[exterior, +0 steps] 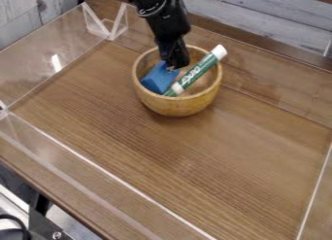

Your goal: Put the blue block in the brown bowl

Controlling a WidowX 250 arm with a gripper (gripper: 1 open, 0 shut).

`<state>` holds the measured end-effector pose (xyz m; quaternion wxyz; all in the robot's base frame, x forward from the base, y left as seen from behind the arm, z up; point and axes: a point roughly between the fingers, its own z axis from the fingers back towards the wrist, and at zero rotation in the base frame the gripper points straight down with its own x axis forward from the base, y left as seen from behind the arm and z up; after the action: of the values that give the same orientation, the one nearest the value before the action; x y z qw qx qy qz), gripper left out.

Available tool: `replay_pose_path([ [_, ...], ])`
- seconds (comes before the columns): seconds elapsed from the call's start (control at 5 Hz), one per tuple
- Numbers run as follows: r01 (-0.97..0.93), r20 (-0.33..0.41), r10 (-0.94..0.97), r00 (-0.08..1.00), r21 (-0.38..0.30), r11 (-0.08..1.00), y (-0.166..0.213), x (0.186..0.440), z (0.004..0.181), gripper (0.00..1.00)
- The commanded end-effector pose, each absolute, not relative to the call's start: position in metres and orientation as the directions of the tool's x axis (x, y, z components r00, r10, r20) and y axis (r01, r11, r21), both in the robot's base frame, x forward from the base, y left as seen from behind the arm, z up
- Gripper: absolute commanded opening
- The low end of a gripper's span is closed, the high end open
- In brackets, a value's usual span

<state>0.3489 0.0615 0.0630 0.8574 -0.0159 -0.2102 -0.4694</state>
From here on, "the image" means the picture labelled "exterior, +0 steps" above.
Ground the clear acrylic tray wall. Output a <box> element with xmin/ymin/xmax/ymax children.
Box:
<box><xmin>0</xmin><ymin>0</ymin><xmax>332</xmax><ymax>240</ymax></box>

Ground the black cable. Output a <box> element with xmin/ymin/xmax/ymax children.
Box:
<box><xmin>0</xmin><ymin>214</ymin><xmax>33</xmax><ymax>240</ymax></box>

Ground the light wooden bowl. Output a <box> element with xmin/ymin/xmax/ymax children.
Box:
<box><xmin>132</xmin><ymin>45</ymin><xmax>226</xmax><ymax>117</ymax></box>

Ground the black metal table leg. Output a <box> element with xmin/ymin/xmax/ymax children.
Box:
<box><xmin>28</xmin><ymin>194</ymin><xmax>73</xmax><ymax>240</ymax></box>

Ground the green and white tube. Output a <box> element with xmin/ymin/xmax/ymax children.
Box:
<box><xmin>164</xmin><ymin>45</ymin><xmax>226</xmax><ymax>97</ymax></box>

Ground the blue rectangular block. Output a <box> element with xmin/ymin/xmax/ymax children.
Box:
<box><xmin>140</xmin><ymin>60</ymin><xmax>180</xmax><ymax>94</ymax></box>

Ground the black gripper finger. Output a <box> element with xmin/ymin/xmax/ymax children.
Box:
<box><xmin>156</xmin><ymin>38</ymin><xmax>190</xmax><ymax>71</ymax></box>

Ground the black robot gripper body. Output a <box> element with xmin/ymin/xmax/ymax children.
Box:
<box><xmin>128</xmin><ymin>0</ymin><xmax>190</xmax><ymax>48</ymax></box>

